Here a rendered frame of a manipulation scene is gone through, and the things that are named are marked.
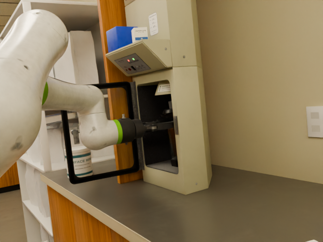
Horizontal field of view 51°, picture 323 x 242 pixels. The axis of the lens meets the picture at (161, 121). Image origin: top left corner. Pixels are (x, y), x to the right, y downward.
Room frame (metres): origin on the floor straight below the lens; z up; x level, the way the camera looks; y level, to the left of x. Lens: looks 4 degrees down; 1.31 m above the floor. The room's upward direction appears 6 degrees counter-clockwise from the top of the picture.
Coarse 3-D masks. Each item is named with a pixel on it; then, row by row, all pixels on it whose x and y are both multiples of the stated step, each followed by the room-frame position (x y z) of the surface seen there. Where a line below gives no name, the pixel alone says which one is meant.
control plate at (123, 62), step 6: (132, 54) 1.28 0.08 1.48; (114, 60) 1.41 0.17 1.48; (120, 60) 1.38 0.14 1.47; (126, 60) 1.35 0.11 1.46; (132, 60) 1.32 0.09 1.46; (138, 60) 1.29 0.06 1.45; (120, 66) 1.43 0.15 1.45; (126, 66) 1.39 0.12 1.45; (144, 66) 1.30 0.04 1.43; (126, 72) 1.44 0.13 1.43; (132, 72) 1.41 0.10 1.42
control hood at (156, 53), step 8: (144, 40) 1.17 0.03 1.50; (152, 40) 1.18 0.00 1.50; (160, 40) 1.20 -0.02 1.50; (168, 40) 1.22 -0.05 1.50; (120, 48) 1.31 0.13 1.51; (128, 48) 1.26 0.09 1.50; (136, 48) 1.22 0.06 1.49; (144, 48) 1.19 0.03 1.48; (152, 48) 1.18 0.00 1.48; (160, 48) 1.20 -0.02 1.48; (168, 48) 1.22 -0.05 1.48; (112, 56) 1.39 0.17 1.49; (120, 56) 1.35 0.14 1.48; (144, 56) 1.24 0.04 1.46; (152, 56) 1.20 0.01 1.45; (160, 56) 1.20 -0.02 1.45; (168, 56) 1.21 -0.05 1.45; (152, 64) 1.25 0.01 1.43; (160, 64) 1.22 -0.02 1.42; (168, 64) 1.21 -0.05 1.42; (144, 72) 1.35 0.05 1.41
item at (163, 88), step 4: (160, 84) 1.36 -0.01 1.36; (164, 84) 1.34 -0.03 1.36; (168, 84) 1.33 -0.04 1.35; (160, 88) 1.35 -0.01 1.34; (164, 88) 1.33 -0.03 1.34; (168, 88) 1.32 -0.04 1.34; (156, 92) 1.37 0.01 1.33; (160, 92) 1.34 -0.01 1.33; (164, 92) 1.32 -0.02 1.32; (168, 92) 1.31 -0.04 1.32
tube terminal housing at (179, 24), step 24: (144, 0) 1.35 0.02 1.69; (168, 0) 1.23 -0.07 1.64; (192, 0) 1.34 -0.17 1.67; (144, 24) 1.36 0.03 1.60; (168, 24) 1.22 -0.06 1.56; (192, 24) 1.28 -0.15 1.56; (192, 48) 1.27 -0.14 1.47; (168, 72) 1.25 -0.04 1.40; (192, 72) 1.27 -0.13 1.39; (192, 96) 1.26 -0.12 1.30; (192, 120) 1.26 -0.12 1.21; (192, 144) 1.25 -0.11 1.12; (192, 168) 1.24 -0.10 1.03; (192, 192) 1.24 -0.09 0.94
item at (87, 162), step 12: (108, 96) 1.43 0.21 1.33; (120, 96) 1.45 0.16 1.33; (108, 108) 1.43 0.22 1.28; (120, 108) 1.45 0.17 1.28; (72, 120) 1.37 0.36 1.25; (72, 132) 1.36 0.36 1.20; (72, 144) 1.36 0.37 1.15; (120, 144) 1.44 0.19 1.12; (84, 156) 1.38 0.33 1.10; (96, 156) 1.40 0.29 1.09; (108, 156) 1.42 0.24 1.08; (120, 156) 1.44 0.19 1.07; (132, 156) 1.46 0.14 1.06; (84, 168) 1.38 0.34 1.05; (96, 168) 1.40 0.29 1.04; (108, 168) 1.42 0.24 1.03; (120, 168) 1.44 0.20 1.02
